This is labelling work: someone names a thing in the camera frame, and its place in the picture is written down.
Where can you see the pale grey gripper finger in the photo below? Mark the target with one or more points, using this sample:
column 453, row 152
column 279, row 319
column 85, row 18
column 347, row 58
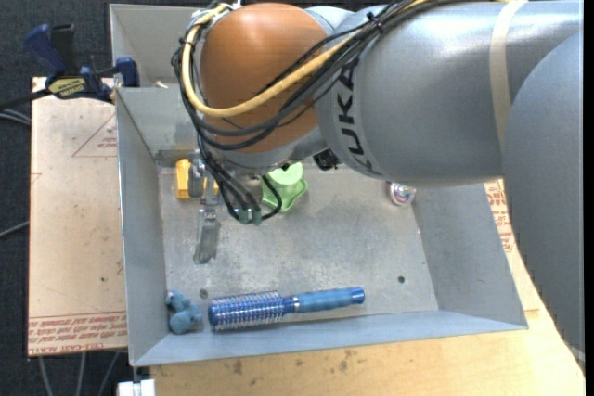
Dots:
column 207, row 241

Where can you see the yellow block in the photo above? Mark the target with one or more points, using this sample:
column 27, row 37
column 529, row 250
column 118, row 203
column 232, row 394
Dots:
column 183, row 181

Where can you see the blue toy animal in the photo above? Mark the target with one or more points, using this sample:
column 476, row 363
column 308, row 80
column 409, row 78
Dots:
column 182, row 315

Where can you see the blue round hairbrush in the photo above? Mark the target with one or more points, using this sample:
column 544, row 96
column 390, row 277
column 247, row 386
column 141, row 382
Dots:
column 260, row 310

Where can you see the light green plastic cup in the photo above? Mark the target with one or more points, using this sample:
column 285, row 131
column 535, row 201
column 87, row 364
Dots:
column 290, row 185

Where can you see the grey metal bin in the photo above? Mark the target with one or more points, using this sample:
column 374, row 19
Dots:
column 315, row 255

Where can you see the brown cardboard board, red print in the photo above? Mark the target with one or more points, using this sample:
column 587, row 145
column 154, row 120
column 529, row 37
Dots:
column 74, row 222

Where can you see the black cylinder on white bracket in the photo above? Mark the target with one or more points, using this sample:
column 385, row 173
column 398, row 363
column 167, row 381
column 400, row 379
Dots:
column 326, row 159

